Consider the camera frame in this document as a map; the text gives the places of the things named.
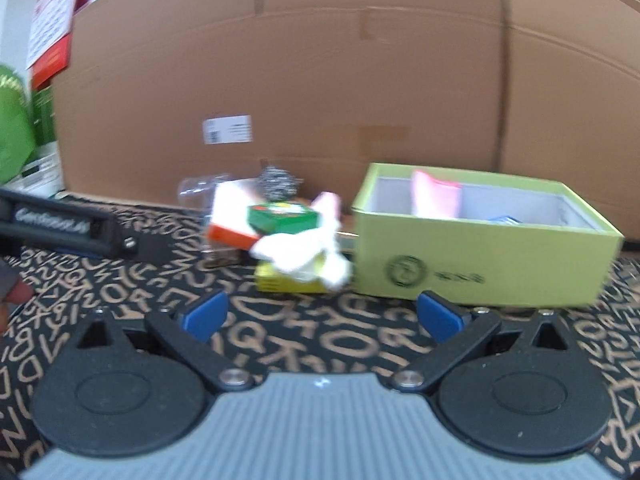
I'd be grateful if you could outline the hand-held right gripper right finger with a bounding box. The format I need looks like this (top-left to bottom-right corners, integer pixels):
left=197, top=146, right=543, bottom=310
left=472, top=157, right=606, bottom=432
left=391, top=289, right=576, bottom=393

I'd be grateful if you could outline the pale pink cloth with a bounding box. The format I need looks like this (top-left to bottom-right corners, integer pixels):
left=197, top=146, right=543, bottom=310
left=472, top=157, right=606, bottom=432
left=311, top=191, right=345, bottom=223

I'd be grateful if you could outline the white tube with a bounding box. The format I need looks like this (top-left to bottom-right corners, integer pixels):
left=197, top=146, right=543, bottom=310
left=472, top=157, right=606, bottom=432
left=177, top=174, right=232, bottom=212

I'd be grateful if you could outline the white shipping label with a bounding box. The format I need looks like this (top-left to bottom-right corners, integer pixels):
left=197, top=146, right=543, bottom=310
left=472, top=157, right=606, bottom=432
left=202, top=115, right=251, bottom=145

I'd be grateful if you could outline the red and white carton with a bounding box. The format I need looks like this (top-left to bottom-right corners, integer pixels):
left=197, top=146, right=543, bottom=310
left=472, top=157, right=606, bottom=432
left=26, top=0, right=96, bottom=88

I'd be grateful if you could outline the white plastic bag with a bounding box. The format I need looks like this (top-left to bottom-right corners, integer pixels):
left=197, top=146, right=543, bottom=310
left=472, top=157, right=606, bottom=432
left=249, top=212, right=354, bottom=292

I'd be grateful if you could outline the white and orange box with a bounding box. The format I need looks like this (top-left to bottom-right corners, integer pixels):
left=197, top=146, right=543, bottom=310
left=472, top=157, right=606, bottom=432
left=207, top=182, right=263, bottom=252

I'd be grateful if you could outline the large cardboard box with label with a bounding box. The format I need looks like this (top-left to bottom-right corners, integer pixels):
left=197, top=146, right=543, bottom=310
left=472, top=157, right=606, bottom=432
left=52, top=0, right=508, bottom=211

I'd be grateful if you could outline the black letter-print mat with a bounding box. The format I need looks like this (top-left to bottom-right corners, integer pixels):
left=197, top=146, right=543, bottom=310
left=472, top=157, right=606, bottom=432
left=0, top=189, right=640, bottom=480

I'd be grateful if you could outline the grey speckled pouch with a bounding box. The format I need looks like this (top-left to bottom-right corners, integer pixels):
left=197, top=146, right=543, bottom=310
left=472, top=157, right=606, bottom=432
left=257, top=159, right=302, bottom=207

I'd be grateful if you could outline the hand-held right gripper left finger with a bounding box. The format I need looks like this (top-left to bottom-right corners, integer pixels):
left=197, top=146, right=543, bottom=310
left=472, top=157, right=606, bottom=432
left=70, top=291, right=255, bottom=393

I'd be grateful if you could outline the green and white carton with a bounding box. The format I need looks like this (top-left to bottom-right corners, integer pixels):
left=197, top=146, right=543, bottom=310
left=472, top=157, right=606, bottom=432
left=19, top=82, right=64, bottom=197

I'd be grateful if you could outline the pink packet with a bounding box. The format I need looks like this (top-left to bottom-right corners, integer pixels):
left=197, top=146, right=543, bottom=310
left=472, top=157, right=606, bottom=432
left=411, top=169, right=462, bottom=219

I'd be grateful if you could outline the person's left hand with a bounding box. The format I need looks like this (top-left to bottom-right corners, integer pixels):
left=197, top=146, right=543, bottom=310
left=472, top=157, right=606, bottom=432
left=0, top=280, right=32, bottom=334

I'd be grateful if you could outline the large plain cardboard box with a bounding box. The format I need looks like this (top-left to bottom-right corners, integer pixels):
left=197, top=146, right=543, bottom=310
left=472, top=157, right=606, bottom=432
left=500, top=0, right=640, bottom=257

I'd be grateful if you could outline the green printed small box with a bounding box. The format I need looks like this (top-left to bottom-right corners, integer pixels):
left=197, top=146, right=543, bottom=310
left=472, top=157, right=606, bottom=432
left=246, top=201, right=321, bottom=237

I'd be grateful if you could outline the yellow-green cardboard box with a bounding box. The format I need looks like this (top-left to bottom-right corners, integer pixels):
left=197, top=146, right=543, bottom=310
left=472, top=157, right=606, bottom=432
left=350, top=162, right=625, bottom=308

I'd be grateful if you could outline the copper coloured box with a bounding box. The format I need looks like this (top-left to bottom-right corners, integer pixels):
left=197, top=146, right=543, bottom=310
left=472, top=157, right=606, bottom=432
left=207, top=249, right=243, bottom=267

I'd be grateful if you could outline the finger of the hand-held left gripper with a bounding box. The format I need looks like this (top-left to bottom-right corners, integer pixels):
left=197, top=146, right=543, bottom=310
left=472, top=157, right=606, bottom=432
left=122, top=233, right=172, bottom=264

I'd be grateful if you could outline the green bag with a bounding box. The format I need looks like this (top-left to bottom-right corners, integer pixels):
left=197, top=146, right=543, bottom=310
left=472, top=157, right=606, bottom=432
left=0, top=64, right=39, bottom=186

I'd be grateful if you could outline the gold small box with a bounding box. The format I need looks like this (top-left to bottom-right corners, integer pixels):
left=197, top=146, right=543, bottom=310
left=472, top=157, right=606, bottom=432
left=254, top=260, right=327, bottom=295

